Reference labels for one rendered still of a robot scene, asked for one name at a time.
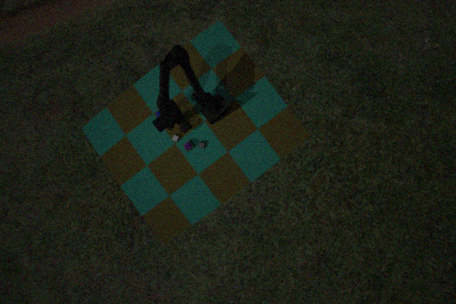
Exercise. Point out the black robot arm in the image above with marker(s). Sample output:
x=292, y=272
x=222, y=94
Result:
x=179, y=56

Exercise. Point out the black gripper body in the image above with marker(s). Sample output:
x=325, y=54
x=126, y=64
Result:
x=184, y=127

